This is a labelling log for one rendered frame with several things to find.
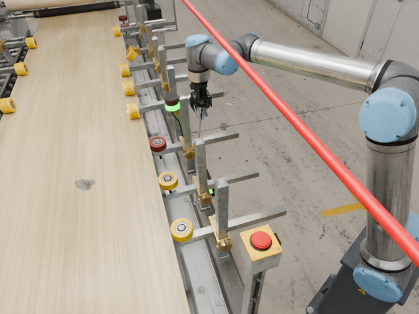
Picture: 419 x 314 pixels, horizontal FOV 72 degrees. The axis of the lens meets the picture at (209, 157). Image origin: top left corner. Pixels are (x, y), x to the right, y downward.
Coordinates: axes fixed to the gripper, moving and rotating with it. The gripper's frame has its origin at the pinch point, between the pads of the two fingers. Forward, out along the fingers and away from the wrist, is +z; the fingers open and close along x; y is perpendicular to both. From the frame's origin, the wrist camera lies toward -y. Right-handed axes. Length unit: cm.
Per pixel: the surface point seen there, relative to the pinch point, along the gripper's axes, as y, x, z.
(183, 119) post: 4.1, -8.8, -2.9
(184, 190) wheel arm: 24.5, -15.4, 19.6
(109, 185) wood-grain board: 19, -45, 11
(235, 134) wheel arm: -0.2, 17.6, 15.3
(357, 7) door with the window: -220, 270, 40
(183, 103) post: 4.1, -8.2, -11.4
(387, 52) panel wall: -147, 265, 70
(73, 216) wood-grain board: 30, -59, 11
